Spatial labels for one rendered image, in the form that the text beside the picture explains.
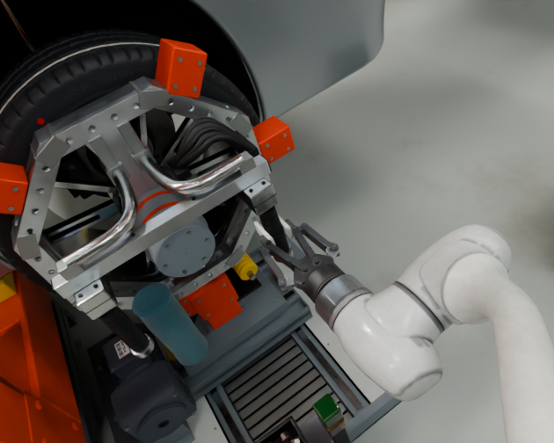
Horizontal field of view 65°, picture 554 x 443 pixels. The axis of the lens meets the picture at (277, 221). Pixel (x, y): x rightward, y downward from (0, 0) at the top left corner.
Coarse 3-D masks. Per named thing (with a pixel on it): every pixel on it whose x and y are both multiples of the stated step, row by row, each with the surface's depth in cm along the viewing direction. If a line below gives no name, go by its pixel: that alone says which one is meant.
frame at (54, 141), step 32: (128, 96) 79; (160, 96) 82; (64, 128) 77; (96, 128) 79; (32, 160) 80; (32, 192) 79; (32, 224) 82; (32, 256) 85; (224, 256) 115; (128, 288) 108; (192, 288) 114
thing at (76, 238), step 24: (144, 120) 94; (192, 120) 100; (144, 144) 97; (168, 144) 101; (216, 144) 120; (168, 168) 103; (192, 168) 107; (48, 216) 109; (96, 216) 101; (216, 216) 122; (48, 240) 95; (72, 240) 111; (144, 264) 116
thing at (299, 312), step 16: (256, 256) 176; (272, 272) 168; (288, 288) 161; (288, 304) 154; (304, 304) 154; (272, 320) 154; (288, 320) 150; (304, 320) 155; (256, 336) 151; (272, 336) 149; (240, 352) 146; (256, 352) 150; (176, 368) 148; (208, 368) 147; (224, 368) 145; (240, 368) 150; (192, 384) 144; (208, 384) 145
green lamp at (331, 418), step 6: (324, 396) 80; (330, 396) 79; (318, 402) 79; (324, 402) 79; (330, 402) 79; (318, 408) 78; (324, 408) 78; (330, 408) 78; (336, 408) 78; (318, 414) 78; (324, 414) 77; (330, 414) 77; (336, 414) 77; (342, 414) 79; (324, 420) 77; (330, 420) 77; (336, 420) 79; (330, 426) 79
